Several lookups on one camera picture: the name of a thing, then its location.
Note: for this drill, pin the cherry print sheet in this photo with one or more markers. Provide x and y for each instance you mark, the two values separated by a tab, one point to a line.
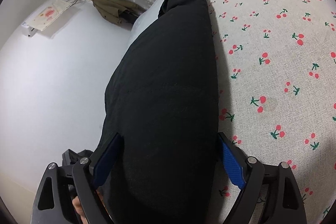
276	76

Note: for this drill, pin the black clothes pile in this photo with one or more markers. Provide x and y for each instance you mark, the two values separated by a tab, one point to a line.
70	157

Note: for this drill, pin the person's left hand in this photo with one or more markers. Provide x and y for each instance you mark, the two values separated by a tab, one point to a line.
79	210

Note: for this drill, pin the black long coat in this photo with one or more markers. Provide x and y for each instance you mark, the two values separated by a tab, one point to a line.
163	101

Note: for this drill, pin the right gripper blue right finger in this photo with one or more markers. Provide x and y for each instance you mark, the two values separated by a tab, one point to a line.
234	162

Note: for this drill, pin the olive green hanging jacket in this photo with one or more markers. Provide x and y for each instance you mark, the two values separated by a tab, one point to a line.
118	11

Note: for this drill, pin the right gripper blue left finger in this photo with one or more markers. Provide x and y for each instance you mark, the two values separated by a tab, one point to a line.
104	158

